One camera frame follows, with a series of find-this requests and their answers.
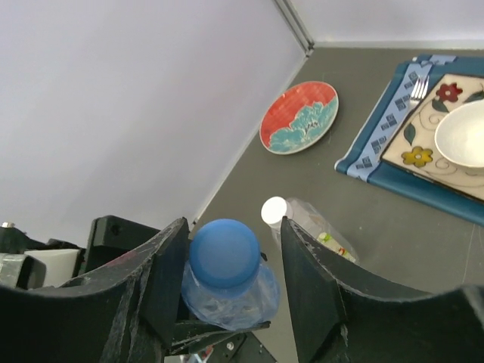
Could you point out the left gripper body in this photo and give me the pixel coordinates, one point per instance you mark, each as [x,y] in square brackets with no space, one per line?
[111,237]

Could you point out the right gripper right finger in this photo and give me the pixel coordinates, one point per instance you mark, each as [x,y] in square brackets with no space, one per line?
[341,312]

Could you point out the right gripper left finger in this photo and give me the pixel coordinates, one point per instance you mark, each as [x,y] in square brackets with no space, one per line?
[123,311]

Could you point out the blue label water bottle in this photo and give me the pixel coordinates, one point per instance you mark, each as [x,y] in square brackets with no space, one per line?
[241,309]

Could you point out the clear bottle white cap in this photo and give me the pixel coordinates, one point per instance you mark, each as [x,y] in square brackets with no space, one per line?
[306,216]

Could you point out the blue bottle cap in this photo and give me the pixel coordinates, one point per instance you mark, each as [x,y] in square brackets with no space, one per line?
[224,257]

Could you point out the blue patterned placemat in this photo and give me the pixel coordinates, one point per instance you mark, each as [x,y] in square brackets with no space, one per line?
[362,161]

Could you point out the square floral beige plate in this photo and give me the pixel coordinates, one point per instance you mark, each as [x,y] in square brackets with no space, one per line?
[412,148]

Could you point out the red and teal plate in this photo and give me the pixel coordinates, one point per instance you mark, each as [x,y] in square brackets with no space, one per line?
[299,118]

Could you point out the white ceramic bowl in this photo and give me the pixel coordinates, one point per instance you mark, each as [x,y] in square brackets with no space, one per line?
[459,136]

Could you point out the silver fork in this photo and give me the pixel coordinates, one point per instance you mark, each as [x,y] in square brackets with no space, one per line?
[419,92]

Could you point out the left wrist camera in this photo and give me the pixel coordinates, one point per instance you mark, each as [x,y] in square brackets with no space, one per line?
[30,264]

